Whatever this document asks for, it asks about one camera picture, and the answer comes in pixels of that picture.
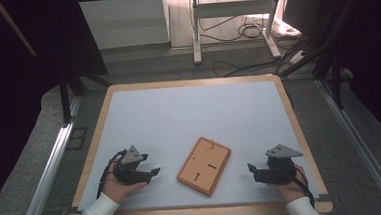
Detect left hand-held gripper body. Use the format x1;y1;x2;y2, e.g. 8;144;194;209
111;143;155;187

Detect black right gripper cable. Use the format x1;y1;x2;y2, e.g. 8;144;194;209
291;165;316;209

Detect wooden rod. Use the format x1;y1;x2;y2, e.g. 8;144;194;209
0;0;38;60

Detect dark curtain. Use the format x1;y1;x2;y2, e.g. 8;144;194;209
0;0;117;215
318;0;381;147

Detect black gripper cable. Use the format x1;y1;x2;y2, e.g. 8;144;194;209
93;148;131;199
291;165;316;209

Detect person's right hand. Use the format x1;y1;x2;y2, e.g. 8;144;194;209
267;162;310;205

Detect aluminium rail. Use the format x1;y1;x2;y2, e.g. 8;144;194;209
314;75;381;215
8;95;90;215

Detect white cabinet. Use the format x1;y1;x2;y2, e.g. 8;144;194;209
78;0;172;52

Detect white metal stand frame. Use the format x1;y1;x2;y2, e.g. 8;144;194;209
189;0;288;66

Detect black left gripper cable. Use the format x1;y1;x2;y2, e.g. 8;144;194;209
93;148;131;199

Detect black floor cables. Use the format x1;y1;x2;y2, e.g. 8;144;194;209
198;9;311;80

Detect black metal stand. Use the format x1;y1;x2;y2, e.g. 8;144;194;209
56;51;116;124
271;0;373;114

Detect person's left hand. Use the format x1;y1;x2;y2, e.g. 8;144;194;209
99;155;150;206

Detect white power strip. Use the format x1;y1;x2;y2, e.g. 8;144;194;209
287;48;311;66

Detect white table mat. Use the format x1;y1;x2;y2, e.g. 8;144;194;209
69;77;320;215

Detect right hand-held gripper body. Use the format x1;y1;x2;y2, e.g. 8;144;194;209
253;142;306;187

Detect wooden table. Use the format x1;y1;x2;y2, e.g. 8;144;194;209
59;70;335;215

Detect wooden photo frame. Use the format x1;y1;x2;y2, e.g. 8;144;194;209
173;134;235;199

